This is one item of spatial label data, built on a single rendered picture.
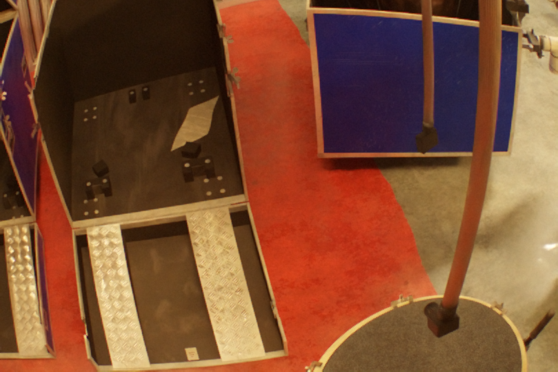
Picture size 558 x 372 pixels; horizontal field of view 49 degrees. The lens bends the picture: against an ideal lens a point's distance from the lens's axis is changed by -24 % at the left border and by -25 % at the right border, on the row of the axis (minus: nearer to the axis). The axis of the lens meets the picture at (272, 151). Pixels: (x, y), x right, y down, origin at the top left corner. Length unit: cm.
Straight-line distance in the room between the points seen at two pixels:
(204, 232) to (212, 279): 23
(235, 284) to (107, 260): 59
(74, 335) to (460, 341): 185
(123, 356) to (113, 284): 40
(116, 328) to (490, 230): 183
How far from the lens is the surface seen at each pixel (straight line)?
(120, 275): 318
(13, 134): 334
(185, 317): 310
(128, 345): 302
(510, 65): 319
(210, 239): 320
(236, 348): 296
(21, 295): 331
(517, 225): 345
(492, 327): 206
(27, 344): 320
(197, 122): 370
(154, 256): 333
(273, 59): 435
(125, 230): 335
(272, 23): 468
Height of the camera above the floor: 251
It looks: 42 degrees down
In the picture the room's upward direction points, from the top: 6 degrees counter-clockwise
